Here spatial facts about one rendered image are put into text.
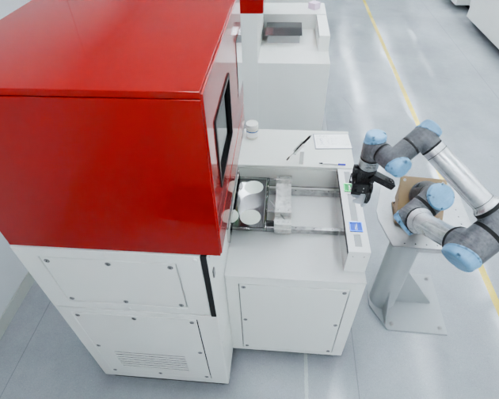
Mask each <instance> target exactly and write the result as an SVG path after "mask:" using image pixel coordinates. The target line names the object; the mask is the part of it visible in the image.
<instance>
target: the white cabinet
mask: <svg viewBox="0 0 499 399"><path fill-rule="evenodd" d="M224 278H225V284H226V291H227V303H228V310H229V317H230V329H231V335H232V342H233V348H241V349H252V350H263V351H275V352H295V353H307V354H318V355H341V354H342V352H343V349H344V347H345V343H346V340H347V338H348V335H349V332H350V329H351V327H352V323H353V320H354V317H355V316H356V312H357V309H358V306H359V304H360V300H361V298H362V295H363V293H364V288H365V286H366V284H356V283H329V282H315V281H302V280H287V279H261V278H246V277H233V276H224Z"/></svg>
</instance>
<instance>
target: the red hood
mask: <svg viewBox="0 0 499 399"><path fill-rule="evenodd" d="M243 102H244V99H243V73H242V34H241V18H240V0H32V1H30V2H28V3H26V4H24V5H23V6H22V7H20V8H18V9H16V10H15V11H13V12H12V13H10V14H8V15H7V16H5V17H4V18H2V19H1V20H0V232H1V233H2V235H3V236H4V238H5V239H6V240H7V241H8V242H9V244H10V245H32V246H47V247H62V248H77V249H107V250H121V251H136V252H152V253H180V254H196V255H211V256H221V253H222V252H223V244H224V239H225V234H226V229H227V221H228V216H229V211H230V202H231V197H232V193H233V188H234V179H235V174H236V169H237V165H238V156H239V151H240V146H241V141H242V133H243V128H244V123H245V119H244V104H243Z"/></svg>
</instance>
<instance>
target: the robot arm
mask: <svg viewBox="0 0 499 399"><path fill-rule="evenodd" d="M441 135H442V129H441V128H440V126H439V125H438V124H437V123H436V122H435V121H433V120H424V121H423V122H422V123H420V124H419V125H417V126H416V127H415V128H414V129H413V130H412V131H411V132H410V133H409V134H408V135H406V136H405V137H404V138H403V139H401V140H400V141H399V142H398V143H396V144H395V145H394V146H391V145H390V144H388V143H387V134H386V132H385V131H382V130H379V129H371V130H369V131H367V133H366V135H365V137H364V141H363V146H362V150H361V154H360V160H359V164H358V165H356V164H354V166H353V169H352V173H351V175H350V179H349V183H351V185H352V186H351V189H350V191H351V195H352V197H355V199H353V200H352V201H353V202H354V203H358V204H360V207H364V206H365V205H366V204H367V203H368V202H369V200H370V198H371V194H372V191H373V183H374V182H376V183H378V184H381V185H382V186H384V187H385V188H388V189H390V190H392V189H393V188H394V187H395V183H394V180H393V179H391V178H389V177H387V176H385V175H384V174H382V173H380V172H378V171H377V169H378V168H379V165H380V166H381V167H383V168H384V169H385V170H386V171H387V172H388V173H390V174H391V175H392V176H394V177H403V176H404V175H406V174H407V173H408V171H409V170H410V169H411V166H412V162H411V160H412V159H413V158H414V157H416V156H417V155H418V154H419V153H421V154H422V155H423V156H424V157H425V158H426V159H427V160H428V162H429V163H430V164H431V165H432V166H433V167H434V168H435V169H436V170H437V172H438V173H439V174H440V175H441V176H442V177H443V178H444V179H445V180H446V181H447V182H448V183H449V184H450V185H451V186H452V187H453V188H454V189H455V190H456V192H457V193H458V194H459V195H460V196H461V197H462V198H463V199H464V200H465V201H466V203H467V204H468V205H469V206H470V207H471V208H472V209H473V215H474V217H475V218H476V219H477V221H476V222H474V223H473V224H472V225H470V226H469V227H468V228H466V227H463V226H456V227H454V226H452V225H450V224H448V223H446V222H444V221H442V220H440V219H438V218H436V217H434V216H435V215H437V214H438V213H439V212H441V211H444V210H447V209H448V208H449V207H451V206H452V204H453V203H454V201H455V193H454V192H453V190H452V189H451V187H449V186H448V185H446V184H442V183H434V182H431V181H421V182H418V183H416V184H415V185H414V186H413V187H412V188H411V189H410V191H409V202H408V203H407V204H406V205H405V206H404V207H402V208H401V209H400V210H398V211H397V212H396V213H395V214H394V219H395V220H396V221H397V223H398V224H399V225H400V226H401V228H402V229H403V230H404V231H405V232H406V233H407V234H408V235H411V234H413V233H415V234H423V235H425V236H426V237H427V238H429V239H431V240H432V241H434V242H435V243H437V244H438V245H441V246H442V249H441V252H442V253H443V255H444V257H445V258H446V259H447V260H448V261H449V262H450V263H451V264H453V265H455V267H457V268H458V269H459V270H461V271H463V272H473V271H474V270H476V269H477V268H480V267H481V266H482V265H483V264H484V263H485V262H486V261H487V260H489V259H490V258H491V257H493V256H494V255H495V254H497V253H498V252H499V196H494V195H493V194H492V193H491V192H490V191H489V190H488V189H487V188H486V187H485V186H484V185H483V184H482V182H481V181H480V180H479V179H478V178H477V177H476V176H475V175H474V174H473V173H472V172H471V171H470V170H469V169H468V168H467V167H466V166H465V165H464V164H463V163H462V162H461V161H460V160H459V158H458V157H457V156H456V155H455V154H454V153H453V152H452V151H451V150H450V149H449V148H448V147H447V145H446V144H445V143H444V142H443V141H442V140H441V139H440V136H441ZM351 178H352V180H351Z"/></svg>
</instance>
